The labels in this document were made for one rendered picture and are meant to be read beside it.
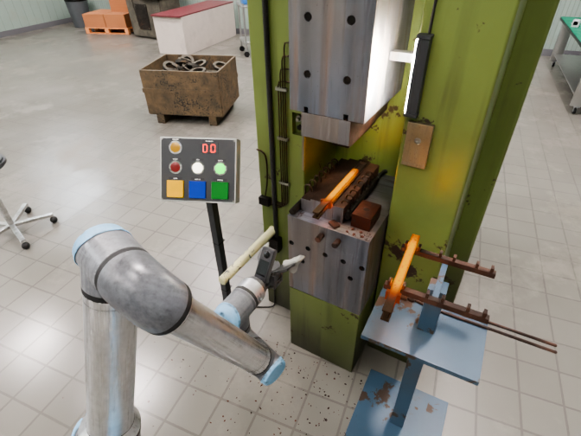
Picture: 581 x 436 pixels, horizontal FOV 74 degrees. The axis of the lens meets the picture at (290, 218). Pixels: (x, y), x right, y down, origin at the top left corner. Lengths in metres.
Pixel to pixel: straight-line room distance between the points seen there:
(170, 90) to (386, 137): 3.51
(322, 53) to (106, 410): 1.19
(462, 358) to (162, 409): 1.45
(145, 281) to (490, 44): 1.15
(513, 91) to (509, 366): 1.44
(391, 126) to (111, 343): 1.46
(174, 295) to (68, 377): 1.81
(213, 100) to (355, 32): 3.65
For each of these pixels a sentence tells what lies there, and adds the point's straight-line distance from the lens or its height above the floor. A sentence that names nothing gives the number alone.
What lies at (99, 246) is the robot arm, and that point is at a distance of 0.83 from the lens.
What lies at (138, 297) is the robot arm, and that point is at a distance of 0.75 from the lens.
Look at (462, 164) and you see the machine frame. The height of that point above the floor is 1.23.
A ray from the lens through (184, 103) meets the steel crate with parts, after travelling 5.01.
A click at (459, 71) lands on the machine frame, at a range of 1.41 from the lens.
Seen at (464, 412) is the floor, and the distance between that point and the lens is 2.28.
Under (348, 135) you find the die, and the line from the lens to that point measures 1.43.
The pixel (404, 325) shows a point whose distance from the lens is 1.53.
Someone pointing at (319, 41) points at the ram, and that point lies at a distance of 1.39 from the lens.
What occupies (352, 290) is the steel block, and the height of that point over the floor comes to 0.62.
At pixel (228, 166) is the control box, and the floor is 1.10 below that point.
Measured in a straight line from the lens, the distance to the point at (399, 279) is 1.30.
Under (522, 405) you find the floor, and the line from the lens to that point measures 2.41.
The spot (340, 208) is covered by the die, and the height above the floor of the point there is 0.99.
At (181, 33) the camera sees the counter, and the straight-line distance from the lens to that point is 8.45.
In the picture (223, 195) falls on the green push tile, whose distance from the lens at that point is 1.69.
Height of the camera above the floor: 1.90
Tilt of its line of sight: 36 degrees down
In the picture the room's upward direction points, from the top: 1 degrees counter-clockwise
